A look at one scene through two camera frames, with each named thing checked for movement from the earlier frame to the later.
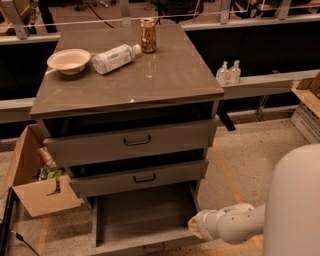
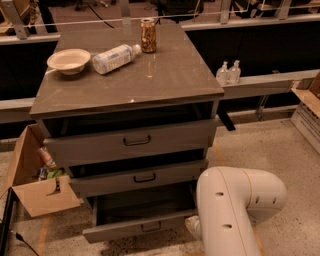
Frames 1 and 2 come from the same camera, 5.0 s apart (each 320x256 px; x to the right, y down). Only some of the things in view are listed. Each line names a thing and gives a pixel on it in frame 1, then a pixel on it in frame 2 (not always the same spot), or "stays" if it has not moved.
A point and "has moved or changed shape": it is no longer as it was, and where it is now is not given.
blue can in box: [41, 174] stays
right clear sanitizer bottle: [233, 75] stays
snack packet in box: [47, 157] stays
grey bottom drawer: [149, 225] has moved or changed shape
